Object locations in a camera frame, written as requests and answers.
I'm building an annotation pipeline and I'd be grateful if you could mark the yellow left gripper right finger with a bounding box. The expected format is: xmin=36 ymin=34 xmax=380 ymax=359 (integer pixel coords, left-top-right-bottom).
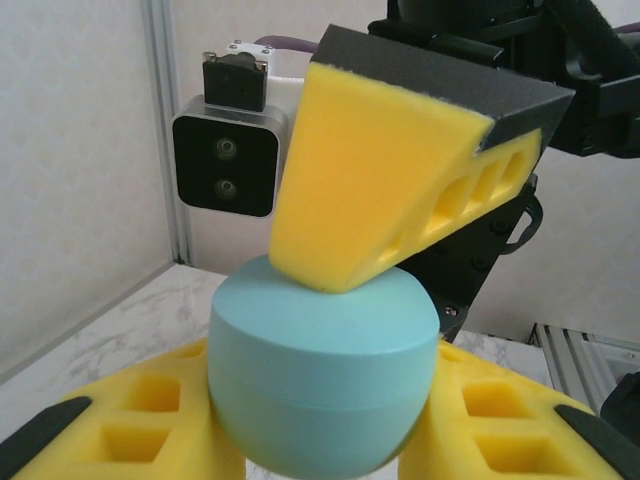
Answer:
xmin=399 ymin=339 xmax=640 ymax=480

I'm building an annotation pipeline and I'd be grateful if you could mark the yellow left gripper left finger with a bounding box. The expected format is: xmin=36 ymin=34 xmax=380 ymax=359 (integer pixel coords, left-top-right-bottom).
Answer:
xmin=0 ymin=339 xmax=246 ymax=480

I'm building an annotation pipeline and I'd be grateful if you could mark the teal earbud charging case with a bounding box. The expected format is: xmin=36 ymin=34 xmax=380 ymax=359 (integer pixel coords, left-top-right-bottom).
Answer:
xmin=208 ymin=254 xmax=442 ymax=477

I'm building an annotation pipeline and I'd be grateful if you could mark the slotted aluminium table rail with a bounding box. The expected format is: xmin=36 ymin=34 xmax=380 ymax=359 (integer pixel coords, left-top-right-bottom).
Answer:
xmin=529 ymin=322 xmax=626 ymax=401

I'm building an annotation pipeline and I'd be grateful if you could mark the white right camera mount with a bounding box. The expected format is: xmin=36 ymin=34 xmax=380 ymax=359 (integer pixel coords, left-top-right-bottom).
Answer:
xmin=224 ymin=42 xmax=307 ymax=101

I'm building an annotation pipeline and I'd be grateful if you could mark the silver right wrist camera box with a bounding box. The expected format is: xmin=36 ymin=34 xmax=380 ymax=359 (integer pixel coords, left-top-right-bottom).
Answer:
xmin=172 ymin=94 xmax=290 ymax=219

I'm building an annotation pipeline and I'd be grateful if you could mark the aluminium frame post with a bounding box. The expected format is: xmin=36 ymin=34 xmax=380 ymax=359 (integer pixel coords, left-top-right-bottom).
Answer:
xmin=144 ymin=0 xmax=197 ymax=266

